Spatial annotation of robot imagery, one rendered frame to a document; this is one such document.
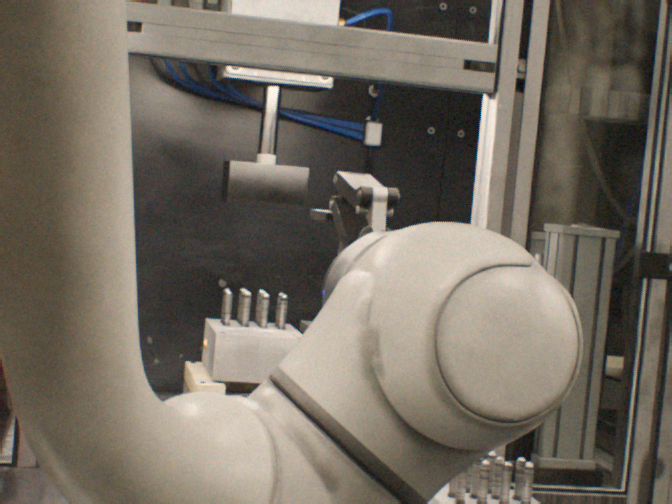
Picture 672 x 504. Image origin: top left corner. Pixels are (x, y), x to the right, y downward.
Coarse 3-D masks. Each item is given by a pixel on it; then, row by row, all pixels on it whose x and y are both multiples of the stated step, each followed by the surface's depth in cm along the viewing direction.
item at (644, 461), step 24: (288, 72) 119; (312, 72) 116; (216, 96) 153; (240, 96) 153; (312, 120) 157; (336, 120) 158; (648, 312) 123; (648, 336) 123; (648, 360) 124; (648, 384) 124; (648, 408) 124; (648, 432) 124; (648, 456) 125; (648, 480) 125
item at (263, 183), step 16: (272, 96) 135; (272, 112) 135; (272, 128) 135; (272, 144) 135; (272, 160) 136; (224, 176) 137; (240, 176) 133; (256, 176) 133; (272, 176) 133; (288, 176) 134; (304, 176) 134; (224, 192) 135; (240, 192) 133; (256, 192) 133; (272, 192) 133; (288, 192) 134; (304, 192) 134; (304, 208) 134
